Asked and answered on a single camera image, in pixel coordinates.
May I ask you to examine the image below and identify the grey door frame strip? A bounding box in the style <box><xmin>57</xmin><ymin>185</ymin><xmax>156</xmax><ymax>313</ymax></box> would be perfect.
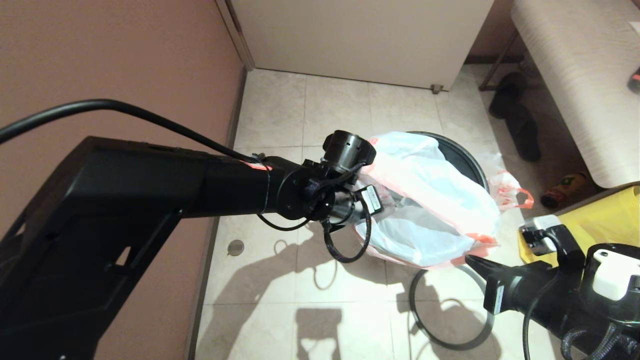
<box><xmin>215</xmin><ymin>0</ymin><xmax>256</xmax><ymax>71</ymax></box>

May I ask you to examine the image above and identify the wood grain bench top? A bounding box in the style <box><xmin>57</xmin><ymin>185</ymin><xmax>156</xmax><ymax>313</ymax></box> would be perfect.
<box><xmin>509</xmin><ymin>0</ymin><xmax>640</xmax><ymax>189</ymax></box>

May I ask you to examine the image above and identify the used white printed trash bag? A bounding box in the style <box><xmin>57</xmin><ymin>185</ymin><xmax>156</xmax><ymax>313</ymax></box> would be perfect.
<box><xmin>482</xmin><ymin>150</ymin><xmax>535</xmax><ymax>236</ymax></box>

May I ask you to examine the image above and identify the dark metal bench leg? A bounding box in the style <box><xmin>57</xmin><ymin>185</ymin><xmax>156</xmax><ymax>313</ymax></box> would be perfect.
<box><xmin>477</xmin><ymin>31</ymin><xmax>518</xmax><ymax>92</ymax></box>

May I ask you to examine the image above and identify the white plastic bag orange trim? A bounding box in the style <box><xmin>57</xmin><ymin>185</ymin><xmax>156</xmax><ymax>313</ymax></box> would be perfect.
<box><xmin>352</xmin><ymin>131</ymin><xmax>501</xmax><ymax>271</ymax></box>

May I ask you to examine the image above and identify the black slipper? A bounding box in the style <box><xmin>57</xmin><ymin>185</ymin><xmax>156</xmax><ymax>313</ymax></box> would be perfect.
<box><xmin>505</xmin><ymin>107</ymin><xmax>541</xmax><ymax>162</ymax></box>
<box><xmin>488</xmin><ymin>72</ymin><xmax>527</xmax><ymax>120</ymax></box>

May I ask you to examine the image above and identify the orange brown shoe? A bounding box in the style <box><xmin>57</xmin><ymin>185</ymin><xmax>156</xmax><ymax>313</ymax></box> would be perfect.
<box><xmin>540</xmin><ymin>172</ymin><xmax>588</xmax><ymax>210</ymax></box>

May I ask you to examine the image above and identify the black round trash bin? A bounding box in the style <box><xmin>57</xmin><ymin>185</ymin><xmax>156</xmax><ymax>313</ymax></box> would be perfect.
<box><xmin>407</xmin><ymin>131</ymin><xmax>490</xmax><ymax>193</ymax></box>

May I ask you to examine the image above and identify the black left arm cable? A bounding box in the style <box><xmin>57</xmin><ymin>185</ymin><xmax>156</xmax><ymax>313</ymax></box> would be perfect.
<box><xmin>0</xmin><ymin>98</ymin><xmax>373</xmax><ymax>264</ymax></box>

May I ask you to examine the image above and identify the white door panel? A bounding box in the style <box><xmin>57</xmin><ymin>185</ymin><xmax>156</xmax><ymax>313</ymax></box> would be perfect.
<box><xmin>230</xmin><ymin>0</ymin><xmax>495</xmax><ymax>92</ymax></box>

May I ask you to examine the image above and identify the grey bin rim ring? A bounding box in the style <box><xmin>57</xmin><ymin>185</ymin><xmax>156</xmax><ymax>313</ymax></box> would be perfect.
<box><xmin>409</xmin><ymin>265</ymin><xmax>496</xmax><ymax>351</ymax></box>

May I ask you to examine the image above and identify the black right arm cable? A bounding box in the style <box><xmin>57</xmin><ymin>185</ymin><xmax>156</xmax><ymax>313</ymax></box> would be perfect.
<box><xmin>522</xmin><ymin>270</ymin><xmax>640</xmax><ymax>360</ymax></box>

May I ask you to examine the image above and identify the yellow fabric bag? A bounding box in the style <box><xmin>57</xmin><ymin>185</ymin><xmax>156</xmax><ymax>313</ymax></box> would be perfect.
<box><xmin>518</xmin><ymin>186</ymin><xmax>640</xmax><ymax>266</ymax></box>

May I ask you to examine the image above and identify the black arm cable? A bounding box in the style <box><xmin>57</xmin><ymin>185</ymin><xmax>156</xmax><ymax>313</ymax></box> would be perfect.
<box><xmin>522</xmin><ymin>270</ymin><xmax>640</xmax><ymax>360</ymax></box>
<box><xmin>0</xmin><ymin>98</ymin><xmax>373</xmax><ymax>264</ymax></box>

